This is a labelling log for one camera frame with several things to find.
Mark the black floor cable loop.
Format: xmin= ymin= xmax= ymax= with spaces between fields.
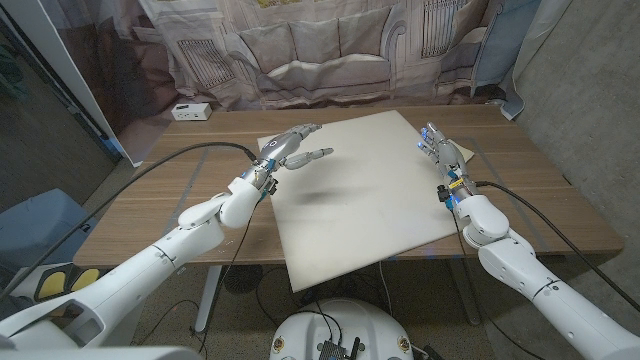
xmin=255 ymin=267 xmax=301 ymax=329

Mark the white box with yellow pads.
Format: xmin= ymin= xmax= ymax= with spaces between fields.
xmin=9 ymin=262 xmax=101 ymax=301

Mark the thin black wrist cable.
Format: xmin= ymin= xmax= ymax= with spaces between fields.
xmin=197 ymin=207 xmax=257 ymax=354
xmin=449 ymin=208 xmax=549 ymax=360

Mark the white robot torso edge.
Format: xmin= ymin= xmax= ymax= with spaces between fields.
xmin=0 ymin=346 xmax=204 ymax=360

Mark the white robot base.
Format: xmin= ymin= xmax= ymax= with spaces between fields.
xmin=269 ymin=298 xmax=415 ymax=360

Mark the white floor cable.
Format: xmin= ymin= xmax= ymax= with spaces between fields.
xmin=377 ymin=259 xmax=396 ymax=317

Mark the grey-blue plastic bin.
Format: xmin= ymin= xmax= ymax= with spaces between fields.
xmin=0 ymin=188 xmax=99 ymax=274

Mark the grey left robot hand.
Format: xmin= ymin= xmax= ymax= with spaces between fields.
xmin=243 ymin=123 xmax=335 ymax=199

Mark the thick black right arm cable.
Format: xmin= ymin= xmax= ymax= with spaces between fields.
xmin=474 ymin=180 xmax=640 ymax=314

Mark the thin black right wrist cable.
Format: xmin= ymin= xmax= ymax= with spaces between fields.
xmin=449 ymin=208 xmax=549 ymax=360

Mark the round black floor fan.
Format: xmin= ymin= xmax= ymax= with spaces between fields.
xmin=223 ymin=264 xmax=264 ymax=295

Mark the grey table leg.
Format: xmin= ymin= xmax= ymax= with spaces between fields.
xmin=447 ymin=258 xmax=482 ymax=326

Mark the black electronics module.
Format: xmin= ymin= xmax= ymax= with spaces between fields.
xmin=317 ymin=337 xmax=362 ymax=360

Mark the thin black left wrist cable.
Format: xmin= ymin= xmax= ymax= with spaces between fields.
xmin=197 ymin=207 xmax=257 ymax=354

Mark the white memory foam sheet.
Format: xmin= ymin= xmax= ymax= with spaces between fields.
xmin=257 ymin=109 xmax=464 ymax=294

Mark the printed sofa backdrop cloth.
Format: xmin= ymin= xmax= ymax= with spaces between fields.
xmin=38 ymin=0 xmax=576 ymax=167

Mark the white partition frame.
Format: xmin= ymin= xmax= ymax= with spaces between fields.
xmin=0 ymin=0 xmax=144 ymax=169

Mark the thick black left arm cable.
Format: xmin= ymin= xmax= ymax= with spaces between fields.
xmin=0 ymin=141 xmax=260 ymax=302

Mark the white power strip box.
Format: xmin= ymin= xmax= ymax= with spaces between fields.
xmin=170 ymin=102 xmax=213 ymax=122

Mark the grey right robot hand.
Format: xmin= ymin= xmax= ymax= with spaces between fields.
xmin=417 ymin=121 xmax=484 ymax=209

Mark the white table leg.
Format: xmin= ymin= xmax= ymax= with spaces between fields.
xmin=194 ymin=264 xmax=224 ymax=331

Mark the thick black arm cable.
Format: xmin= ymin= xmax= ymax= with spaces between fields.
xmin=0 ymin=141 xmax=260 ymax=302
xmin=474 ymin=180 xmax=640 ymax=314

